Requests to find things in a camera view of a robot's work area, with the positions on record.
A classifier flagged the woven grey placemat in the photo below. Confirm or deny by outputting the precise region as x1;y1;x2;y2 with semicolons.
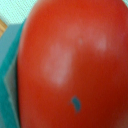
0;0;38;25

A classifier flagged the toy fork wooden handle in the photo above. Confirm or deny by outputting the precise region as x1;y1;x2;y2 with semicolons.
0;19;8;38

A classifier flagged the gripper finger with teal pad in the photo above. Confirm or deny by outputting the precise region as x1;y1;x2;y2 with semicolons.
0;23;29;128

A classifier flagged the red toy tomato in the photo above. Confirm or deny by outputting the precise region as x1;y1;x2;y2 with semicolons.
18;0;128;128

